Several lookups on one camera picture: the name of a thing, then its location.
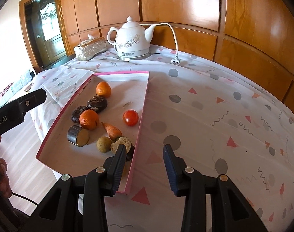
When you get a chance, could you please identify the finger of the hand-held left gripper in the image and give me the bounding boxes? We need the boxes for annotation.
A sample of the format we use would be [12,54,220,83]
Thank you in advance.
[17,89,46,116]

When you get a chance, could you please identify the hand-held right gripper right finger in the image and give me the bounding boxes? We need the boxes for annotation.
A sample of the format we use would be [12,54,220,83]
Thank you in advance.
[163,144,268,232]

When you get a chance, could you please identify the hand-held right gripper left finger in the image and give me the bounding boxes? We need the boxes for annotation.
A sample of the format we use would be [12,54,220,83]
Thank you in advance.
[23,144,127,232]

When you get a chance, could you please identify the yellow potato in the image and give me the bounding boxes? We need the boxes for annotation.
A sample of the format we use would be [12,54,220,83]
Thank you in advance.
[96,136,113,153]

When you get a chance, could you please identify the small orange carrot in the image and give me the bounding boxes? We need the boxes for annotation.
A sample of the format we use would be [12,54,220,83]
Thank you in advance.
[102,122,123,141]

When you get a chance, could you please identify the red tomato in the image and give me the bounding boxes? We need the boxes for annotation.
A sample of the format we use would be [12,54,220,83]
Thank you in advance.
[123,110,139,126]

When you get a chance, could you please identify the orange tangerine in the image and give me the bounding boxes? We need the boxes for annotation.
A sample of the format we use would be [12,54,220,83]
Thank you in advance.
[79,109,99,130]
[96,82,112,98]

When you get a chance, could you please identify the pink cardboard tray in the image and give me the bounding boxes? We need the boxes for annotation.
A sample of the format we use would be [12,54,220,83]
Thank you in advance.
[36,71,150,195]

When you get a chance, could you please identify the person's left hand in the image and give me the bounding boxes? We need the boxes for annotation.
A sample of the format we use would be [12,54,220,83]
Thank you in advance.
[0,135,13,199]

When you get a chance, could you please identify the wooden door with glass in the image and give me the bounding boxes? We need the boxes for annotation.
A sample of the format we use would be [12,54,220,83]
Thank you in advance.
[25,0,65,69]

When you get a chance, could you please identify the white patterned tablecloth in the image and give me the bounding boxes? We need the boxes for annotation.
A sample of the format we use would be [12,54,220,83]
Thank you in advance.
[29,45,294,232]

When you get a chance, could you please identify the ornate silver tissue box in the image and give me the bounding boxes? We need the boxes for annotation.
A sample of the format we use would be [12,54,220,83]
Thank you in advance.
[74,37,107,60]

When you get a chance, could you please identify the silver kettle base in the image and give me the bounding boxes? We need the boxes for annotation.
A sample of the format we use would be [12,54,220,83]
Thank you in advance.
[117,52,151,61]

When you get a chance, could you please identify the white floral electric kettle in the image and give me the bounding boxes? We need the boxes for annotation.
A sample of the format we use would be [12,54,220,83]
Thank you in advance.
[107,16,155,56]

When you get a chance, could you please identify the black cable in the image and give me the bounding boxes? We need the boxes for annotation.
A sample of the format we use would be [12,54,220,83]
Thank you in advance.
[11,192,39,207]

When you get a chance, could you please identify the white power cord with plug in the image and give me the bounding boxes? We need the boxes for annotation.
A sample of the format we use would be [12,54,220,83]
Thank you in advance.
[140,23,181,65]

